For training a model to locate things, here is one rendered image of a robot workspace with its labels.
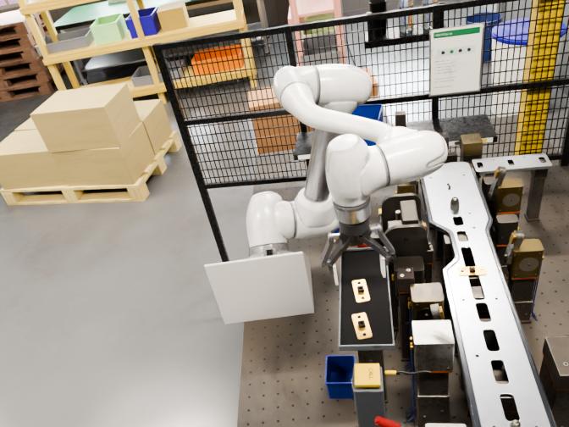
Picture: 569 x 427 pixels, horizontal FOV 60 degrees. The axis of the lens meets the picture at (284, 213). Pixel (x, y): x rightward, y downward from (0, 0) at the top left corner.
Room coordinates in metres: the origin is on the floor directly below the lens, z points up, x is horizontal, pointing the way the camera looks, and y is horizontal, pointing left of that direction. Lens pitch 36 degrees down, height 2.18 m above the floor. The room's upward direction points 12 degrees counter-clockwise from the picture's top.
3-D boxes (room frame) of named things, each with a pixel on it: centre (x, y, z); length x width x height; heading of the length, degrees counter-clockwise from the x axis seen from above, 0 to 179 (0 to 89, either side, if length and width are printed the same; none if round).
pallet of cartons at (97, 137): (4.25, 1.65, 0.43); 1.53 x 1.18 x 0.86; 83
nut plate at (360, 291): (0.98, -0.16, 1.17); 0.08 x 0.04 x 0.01; 176
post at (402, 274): (1.07, -0.32, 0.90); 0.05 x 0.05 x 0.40; 77
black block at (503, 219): (1.33, -0.79, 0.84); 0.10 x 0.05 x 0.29; 77
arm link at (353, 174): (0.98, -0.18, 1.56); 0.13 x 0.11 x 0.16; 97
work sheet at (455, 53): (2.08, -0.88, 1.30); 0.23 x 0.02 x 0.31; 77
